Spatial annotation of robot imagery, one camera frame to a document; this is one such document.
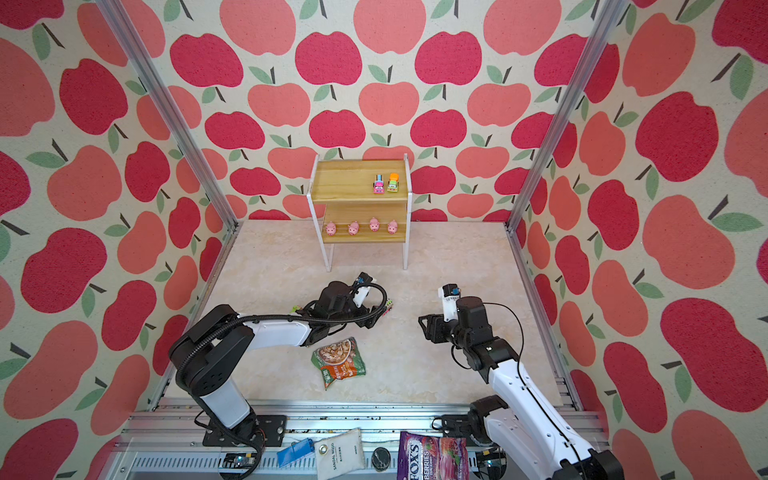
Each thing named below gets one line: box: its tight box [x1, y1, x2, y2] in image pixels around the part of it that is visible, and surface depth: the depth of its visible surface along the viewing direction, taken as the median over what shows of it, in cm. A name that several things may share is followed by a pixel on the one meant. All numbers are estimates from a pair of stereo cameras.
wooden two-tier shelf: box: [306, 153, 413, 272], surface depth 92 cm
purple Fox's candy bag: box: [397, 431, 470, 480], surface depth 70 cm
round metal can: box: [371, 446, 391, 472], surface depth 64 cm
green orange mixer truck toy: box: [387, 172, 400, 193], surface depth 85 cm
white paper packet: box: [314, 427, 365, 480], surface depth 72 cm
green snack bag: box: [311, 337, 366, 391], surface depth 86 cm
